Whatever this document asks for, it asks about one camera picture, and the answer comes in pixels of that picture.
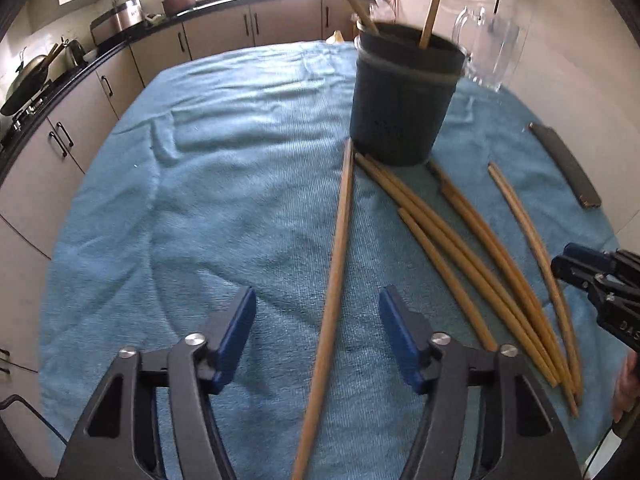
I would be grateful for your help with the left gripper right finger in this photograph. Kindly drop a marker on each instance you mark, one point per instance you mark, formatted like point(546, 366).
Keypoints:
point(519, 435)

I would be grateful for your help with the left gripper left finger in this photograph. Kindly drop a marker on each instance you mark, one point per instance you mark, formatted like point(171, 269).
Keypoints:
point(118, 435)

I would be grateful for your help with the right hand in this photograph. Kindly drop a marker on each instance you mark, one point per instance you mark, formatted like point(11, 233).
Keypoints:
point(626, 391)

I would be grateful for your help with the black smartphone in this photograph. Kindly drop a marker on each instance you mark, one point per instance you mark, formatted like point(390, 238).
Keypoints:
point(576, 178)

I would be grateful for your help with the clear glass mug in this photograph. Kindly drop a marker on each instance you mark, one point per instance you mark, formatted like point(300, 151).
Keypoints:
point(494, 42)

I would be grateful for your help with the dark utensil holder cup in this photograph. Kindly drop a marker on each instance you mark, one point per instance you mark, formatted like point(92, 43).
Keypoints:
point(402, 92)

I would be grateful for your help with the blue towel table cloth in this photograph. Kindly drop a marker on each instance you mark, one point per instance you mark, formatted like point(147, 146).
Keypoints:
point(225, 173)

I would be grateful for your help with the gas stove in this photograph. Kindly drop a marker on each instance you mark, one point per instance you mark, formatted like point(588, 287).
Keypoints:
point(16, 123)

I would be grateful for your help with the wok with lid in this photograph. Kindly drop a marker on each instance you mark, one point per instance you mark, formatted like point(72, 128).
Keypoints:
point(29, 81)

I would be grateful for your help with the electric kettle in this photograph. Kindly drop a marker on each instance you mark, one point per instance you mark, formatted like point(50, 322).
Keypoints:
point(74, 54)

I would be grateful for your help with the silver rice cooker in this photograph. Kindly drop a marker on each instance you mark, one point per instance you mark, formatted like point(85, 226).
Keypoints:
point(116, 20)

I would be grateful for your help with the brown clay pot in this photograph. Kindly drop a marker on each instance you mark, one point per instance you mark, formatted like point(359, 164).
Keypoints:
point(174, 7)

